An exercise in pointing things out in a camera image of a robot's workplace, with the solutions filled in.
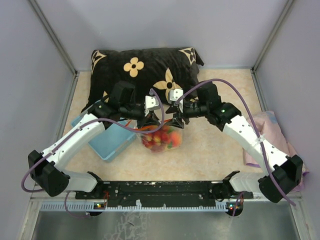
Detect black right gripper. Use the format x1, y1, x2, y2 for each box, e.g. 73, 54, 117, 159
165, 99, 209, 129

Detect orange peach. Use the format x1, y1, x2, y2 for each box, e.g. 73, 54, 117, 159
170, 131, 182, 148

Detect clear zip top bag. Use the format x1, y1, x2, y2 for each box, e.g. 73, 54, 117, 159
137, 124, 183, 153

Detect red strawberry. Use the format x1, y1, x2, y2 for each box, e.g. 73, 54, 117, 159
153, 133, 162, 143
145, 133, 153, 142
161, 132, 170, 143

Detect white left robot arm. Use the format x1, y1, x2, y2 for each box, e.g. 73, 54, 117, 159
27, 81, 164, 199

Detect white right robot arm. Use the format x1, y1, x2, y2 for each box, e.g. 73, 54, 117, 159
167, 83, 303, 203

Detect light blue plastic basket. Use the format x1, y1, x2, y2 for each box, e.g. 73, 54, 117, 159
63, 114, 136, 162

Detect black floral pillow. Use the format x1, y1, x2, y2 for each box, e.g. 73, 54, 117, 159
85, 47, 205, 108

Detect pink cloth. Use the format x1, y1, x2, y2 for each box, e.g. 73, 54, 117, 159
243, 111, 310, 192

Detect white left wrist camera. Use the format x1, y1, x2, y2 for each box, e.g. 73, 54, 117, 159
144, 95, 160, 111

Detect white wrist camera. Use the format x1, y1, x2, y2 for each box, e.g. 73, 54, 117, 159
167, 88, 184, 104
144, 95, 160, 111

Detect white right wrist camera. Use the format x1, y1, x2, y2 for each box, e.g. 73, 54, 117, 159
167, 88, 184, 104

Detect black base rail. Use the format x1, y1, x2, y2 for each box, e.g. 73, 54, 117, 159
75, 181, 239, 208

